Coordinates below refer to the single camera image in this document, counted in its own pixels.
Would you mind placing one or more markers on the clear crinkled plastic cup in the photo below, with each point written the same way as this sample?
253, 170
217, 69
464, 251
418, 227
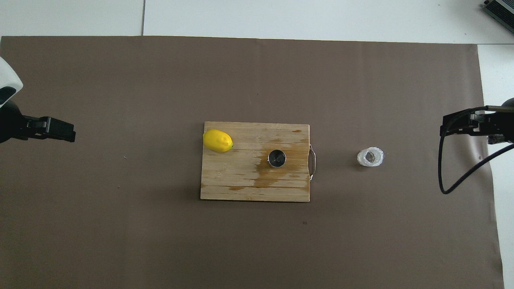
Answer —
363, 158

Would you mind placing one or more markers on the brown paper table mat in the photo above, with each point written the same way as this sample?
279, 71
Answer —
160, 80

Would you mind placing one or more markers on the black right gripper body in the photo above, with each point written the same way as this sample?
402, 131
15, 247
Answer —
500, 124

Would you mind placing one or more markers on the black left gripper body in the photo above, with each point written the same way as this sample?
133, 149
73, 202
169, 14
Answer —
12, 123

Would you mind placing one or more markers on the grey ribbed electronic device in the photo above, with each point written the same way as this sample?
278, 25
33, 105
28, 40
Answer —
502, 8

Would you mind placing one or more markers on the wooden cutting board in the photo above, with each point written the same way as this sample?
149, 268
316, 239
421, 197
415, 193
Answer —
241, 180

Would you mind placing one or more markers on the steel double jigger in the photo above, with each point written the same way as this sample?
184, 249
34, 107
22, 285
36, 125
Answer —
277, 158

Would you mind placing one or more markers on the yellow lemon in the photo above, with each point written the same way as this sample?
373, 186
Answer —
218, 141

